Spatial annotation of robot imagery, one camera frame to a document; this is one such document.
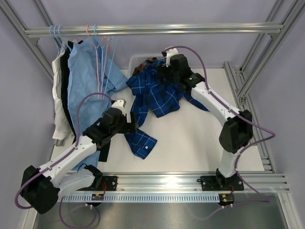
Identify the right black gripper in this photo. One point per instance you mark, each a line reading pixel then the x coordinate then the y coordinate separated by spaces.
pixel 162 71

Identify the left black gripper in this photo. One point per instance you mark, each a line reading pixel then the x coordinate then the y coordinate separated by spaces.
pixel 129 128

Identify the red brown plaid shirt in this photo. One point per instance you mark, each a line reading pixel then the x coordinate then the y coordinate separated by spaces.
pixel 143 65

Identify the blue plaid shirt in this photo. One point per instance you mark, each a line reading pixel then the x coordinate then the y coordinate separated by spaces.
pixel 150 95

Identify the light blue hanger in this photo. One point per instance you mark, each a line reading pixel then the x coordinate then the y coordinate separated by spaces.
pixel 62 38
pixel 106 64
pixel 54 33

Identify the pink wire hanger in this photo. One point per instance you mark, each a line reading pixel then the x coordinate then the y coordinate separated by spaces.
pixel 96 56

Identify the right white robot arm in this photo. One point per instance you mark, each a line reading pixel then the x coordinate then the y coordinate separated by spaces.
pixel 236 125

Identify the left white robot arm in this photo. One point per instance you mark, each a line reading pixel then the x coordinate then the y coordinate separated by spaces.
pixel 42 187

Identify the light blue shirt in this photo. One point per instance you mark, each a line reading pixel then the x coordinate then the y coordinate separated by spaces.
pixel 85 104

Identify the white shirt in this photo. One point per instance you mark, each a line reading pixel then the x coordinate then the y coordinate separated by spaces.
pixel 62 129

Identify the black shirt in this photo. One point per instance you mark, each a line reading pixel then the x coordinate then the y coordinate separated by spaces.
pixel 65 72

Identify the white plastic basket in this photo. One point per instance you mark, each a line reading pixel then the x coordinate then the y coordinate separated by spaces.
pixel 136 60

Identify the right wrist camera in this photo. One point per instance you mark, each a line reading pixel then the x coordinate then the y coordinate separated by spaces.
pixel 168 54

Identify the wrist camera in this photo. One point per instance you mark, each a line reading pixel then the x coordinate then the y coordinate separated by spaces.
pixel 119 104
pixel 168 54

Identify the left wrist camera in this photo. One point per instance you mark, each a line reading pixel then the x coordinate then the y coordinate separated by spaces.
pixel 119 104

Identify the aluminium front rail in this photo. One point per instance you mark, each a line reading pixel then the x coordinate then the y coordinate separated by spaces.
pixel 187 182

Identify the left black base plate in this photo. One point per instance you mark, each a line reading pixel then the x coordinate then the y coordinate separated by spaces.
pixel 107 182

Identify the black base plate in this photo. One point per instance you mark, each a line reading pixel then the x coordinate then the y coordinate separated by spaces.
pixel 217 183
pixel 107 182

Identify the white slotted cable duct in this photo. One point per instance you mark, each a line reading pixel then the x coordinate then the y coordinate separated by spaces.
pixel 142 198

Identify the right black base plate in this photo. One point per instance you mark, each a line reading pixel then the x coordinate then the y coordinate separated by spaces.
pixel 217 183

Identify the aluminium hanging rail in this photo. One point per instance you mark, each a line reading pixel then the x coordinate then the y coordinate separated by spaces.
pixel 160 29

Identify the left aluminium frame post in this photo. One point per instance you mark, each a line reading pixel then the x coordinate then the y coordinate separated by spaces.
pixel 20 27

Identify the aluminium frame post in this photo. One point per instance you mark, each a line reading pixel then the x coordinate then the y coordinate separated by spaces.
pixel 20 27
pixel 271 84

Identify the right aluminium frame post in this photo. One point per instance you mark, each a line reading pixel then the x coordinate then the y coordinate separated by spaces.
pixel 271 84

